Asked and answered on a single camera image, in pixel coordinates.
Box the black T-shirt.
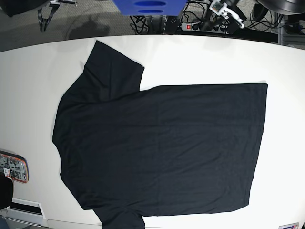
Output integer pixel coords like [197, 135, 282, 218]
[52, 41, 268, 229]

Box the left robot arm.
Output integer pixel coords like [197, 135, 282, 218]
[200, 0, 247, 31]

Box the black remote control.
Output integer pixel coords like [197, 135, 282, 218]
[163, 16, 180, 35]

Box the white power strip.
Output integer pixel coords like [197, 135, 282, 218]
[180, 22, 240, 34]

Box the blue plastic box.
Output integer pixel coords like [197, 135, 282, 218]
[113, 0, 187, 16]

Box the orange clear tool case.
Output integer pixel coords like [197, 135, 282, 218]
[0, 151, 29, 184]

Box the white flat box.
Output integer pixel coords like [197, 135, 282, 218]
[0, 198, 45, 227]

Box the sticker card at edge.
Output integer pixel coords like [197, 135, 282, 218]
[278, 222, 299, 229]

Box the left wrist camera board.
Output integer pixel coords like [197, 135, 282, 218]
[209, 0, 225, 15]

